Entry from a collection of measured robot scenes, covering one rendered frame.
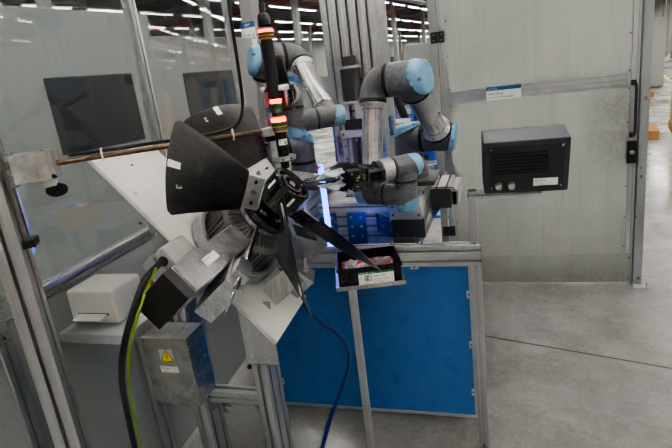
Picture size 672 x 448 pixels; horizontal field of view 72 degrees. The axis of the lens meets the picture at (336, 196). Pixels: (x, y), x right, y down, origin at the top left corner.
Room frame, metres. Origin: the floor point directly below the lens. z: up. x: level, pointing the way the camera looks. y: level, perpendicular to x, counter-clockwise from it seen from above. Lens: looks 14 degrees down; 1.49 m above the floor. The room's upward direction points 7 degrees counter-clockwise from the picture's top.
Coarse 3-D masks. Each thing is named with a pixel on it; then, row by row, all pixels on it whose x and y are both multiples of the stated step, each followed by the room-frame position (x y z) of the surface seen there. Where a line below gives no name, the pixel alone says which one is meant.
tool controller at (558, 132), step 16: (512, 128) 1.54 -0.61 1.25; (528, 128) 1.52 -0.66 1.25; (544, 128) 1.49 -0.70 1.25; (560, 128) 1.47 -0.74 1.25; (496, 144) 1.46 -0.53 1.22; (512, 144) 1.45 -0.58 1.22; (528, 144) 1.44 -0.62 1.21; (544, 144) 1.42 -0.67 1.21; (560, 144) 1.41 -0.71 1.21; (496, 160) 1.47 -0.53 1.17; (512, 160) 1.46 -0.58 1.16; (528, 160) 1.45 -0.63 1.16; (544, 160) 1.44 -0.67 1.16; (560, 160) 1.43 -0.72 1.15; (496, 176) 1.49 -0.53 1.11; (512, 176) 1.48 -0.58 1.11; (528, 176) 1.46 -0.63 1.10; (544, 176) 1.45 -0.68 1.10; (560, 176) 1.44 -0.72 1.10; (496, 192) 1.51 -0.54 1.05
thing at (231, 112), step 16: (208, 112) 1.40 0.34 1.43; (224, 112) 1.42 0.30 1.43; (208, 128) 1.36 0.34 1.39; (224, 128) 1.37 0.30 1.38; (240, 128) 1.38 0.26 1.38; (256, 128) 1.40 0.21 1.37; (224, 144) 1.34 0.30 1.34; (240, 144) 1.34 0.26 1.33; (256, 144) 1.35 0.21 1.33; (240, 160) 1.31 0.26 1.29; (256, 160) 1.32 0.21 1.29
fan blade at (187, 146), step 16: (176, 128) 1.08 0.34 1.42; (192, 128) 1.11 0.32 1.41; (176, 144) 1.06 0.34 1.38; (192, 144) 1.09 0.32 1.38; (208, 144) 1.12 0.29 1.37; (176, 160) 1.04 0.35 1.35; (192, 160) 1.07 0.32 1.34; (208, 160) 1.10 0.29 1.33; (224, 160) 1.14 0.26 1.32; (176, 176) 1.02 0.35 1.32; (192, 176) 1.05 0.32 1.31; (208, 176) 1.09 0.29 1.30; (224, 176) 1.12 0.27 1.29; (240, 176) 1.16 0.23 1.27; (176, 192) 1.01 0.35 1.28; (192, 192) 1.04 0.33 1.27; (208, 192) 1.08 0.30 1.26; (224, 192) 1.12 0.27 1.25; (240, 192) 1.16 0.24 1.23; (176, 208) 1.00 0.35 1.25; (192, 208) 1.04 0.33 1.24; (208, 208) 1.07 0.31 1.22; (224, 208) 1.12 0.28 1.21
